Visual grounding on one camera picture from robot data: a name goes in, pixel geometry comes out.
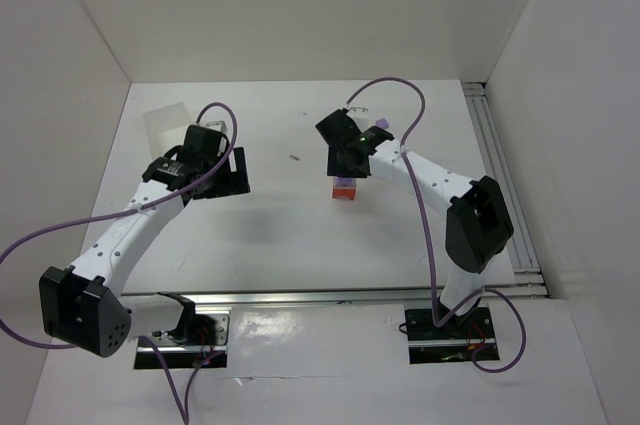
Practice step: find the large purple roof block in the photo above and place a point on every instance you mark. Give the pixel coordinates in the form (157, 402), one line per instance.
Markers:
(344, 182)

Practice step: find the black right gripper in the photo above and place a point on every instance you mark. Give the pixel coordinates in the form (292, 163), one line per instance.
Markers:
(345, 165)

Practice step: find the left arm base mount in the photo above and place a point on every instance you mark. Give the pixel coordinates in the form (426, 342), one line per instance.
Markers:
(207, 334)

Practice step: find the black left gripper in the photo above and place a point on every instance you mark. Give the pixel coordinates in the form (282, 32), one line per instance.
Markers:
(230, 175)

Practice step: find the purple wood block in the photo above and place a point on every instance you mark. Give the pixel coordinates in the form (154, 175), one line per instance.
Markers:
(382, 123)

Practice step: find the red block with letter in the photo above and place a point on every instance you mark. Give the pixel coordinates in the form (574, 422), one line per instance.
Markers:
(340, 193)

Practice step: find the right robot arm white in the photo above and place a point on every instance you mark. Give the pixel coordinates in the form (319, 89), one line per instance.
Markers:
(477, 222)

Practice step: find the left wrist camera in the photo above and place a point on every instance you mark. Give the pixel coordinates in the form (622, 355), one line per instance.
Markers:
(218, 126)

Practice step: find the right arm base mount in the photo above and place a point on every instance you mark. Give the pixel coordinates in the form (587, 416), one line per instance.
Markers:
(455, 342)

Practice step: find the aluminium rail right side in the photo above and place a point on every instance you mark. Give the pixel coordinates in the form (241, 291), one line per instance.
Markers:
(521, 249)

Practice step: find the red wood block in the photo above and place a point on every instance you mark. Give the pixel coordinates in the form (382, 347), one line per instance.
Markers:
(350, 193)

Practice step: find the white perforated plastic box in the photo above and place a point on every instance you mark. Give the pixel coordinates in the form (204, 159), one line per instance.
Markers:
(166, 127)

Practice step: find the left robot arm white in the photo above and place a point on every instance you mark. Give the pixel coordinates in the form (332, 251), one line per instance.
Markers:
(83, 305)

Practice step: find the aluminium rail front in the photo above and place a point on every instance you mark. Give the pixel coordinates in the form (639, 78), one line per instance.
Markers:
(311, 297)

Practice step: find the aluminium rail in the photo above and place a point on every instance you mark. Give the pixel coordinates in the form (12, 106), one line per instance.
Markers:
(311, 297)
(521, 249)

